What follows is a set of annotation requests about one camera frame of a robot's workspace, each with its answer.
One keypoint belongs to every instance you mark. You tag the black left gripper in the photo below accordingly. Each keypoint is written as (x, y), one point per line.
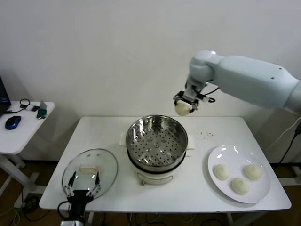
(78, 197)

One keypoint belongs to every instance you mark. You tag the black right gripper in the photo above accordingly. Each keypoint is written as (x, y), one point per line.
(194, 90)

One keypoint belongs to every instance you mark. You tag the white steamed baozi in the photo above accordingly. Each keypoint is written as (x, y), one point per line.
(183, 109)
(221, 171)
(239, 186)
(252, 172)

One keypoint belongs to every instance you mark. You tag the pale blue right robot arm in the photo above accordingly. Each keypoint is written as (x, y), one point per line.
(247, 77)

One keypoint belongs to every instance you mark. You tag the perforated steel steamer basket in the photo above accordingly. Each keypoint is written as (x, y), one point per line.
(141, 131)

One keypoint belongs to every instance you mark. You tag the scattered dark crumbs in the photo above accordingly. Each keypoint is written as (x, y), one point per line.
(208, 134)

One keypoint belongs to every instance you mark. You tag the floor power strip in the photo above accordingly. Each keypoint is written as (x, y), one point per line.
(30, 203)

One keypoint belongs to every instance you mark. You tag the cream electric cooker base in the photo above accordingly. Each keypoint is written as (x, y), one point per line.
(152, 177)

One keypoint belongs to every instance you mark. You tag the large white plate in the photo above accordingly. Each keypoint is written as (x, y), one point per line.
(235, 155)

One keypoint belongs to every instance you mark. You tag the white side table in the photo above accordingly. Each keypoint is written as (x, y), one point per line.
(21, 139)

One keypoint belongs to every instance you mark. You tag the green circuit board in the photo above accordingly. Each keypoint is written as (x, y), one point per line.
(41, 114)

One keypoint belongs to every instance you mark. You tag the small black device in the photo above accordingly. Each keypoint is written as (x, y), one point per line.
(35, 108)

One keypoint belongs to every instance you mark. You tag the small white adapter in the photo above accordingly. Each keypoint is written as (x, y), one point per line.
(28, 108)

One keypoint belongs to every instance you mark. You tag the blue computer mouse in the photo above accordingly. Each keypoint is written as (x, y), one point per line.
(13, 123)

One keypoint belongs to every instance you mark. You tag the black laptop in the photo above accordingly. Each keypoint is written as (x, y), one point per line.
(3, 99)

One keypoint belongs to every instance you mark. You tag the grey cabinet with white top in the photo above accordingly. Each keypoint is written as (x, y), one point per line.
(294, 175)

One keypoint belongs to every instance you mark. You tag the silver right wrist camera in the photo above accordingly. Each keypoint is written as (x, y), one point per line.
(205, 98)

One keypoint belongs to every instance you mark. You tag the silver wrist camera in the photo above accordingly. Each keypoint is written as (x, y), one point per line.
(205, 98)
(73, 223)

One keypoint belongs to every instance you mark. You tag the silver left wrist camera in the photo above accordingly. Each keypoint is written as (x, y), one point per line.
(73, 223)

